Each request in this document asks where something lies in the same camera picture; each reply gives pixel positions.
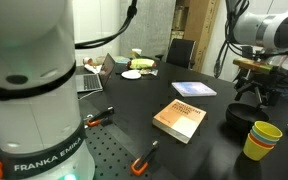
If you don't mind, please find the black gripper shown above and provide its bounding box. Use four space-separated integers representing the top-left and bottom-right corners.
234 70 287 108

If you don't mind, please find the orange plastic cup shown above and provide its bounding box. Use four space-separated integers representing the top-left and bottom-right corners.
247 132 277 150

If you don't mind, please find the white and blue book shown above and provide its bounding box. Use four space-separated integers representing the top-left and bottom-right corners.
171 81 218 98

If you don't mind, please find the orange hardcover book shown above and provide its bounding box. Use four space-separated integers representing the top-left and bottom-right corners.
151 98 208 145

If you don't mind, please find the black office chair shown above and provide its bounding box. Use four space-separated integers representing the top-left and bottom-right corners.
155 38 197 70

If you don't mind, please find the clear snack bag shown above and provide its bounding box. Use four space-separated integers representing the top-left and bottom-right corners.
138 68 159 77

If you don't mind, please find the yellow green package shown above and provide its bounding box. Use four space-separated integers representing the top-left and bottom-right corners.
127 58 158 71

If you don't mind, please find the white plate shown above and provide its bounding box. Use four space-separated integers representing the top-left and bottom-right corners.
120 69 142 81

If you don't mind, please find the black and orange clamp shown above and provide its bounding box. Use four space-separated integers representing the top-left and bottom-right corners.
83 106 116 129
130 139 160 177

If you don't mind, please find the black perforated mounting board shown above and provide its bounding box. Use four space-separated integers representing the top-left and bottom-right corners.
78 113 172 180

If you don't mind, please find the silver laptop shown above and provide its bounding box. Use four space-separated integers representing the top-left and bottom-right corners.
75 53 116 94

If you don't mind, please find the white napkin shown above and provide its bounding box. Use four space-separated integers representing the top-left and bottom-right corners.
83 63 102 75

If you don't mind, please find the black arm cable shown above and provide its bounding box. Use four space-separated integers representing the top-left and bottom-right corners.
74 0 139 51

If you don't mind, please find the white laptop charger cable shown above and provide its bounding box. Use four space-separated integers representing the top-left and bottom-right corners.
78 88 104 101

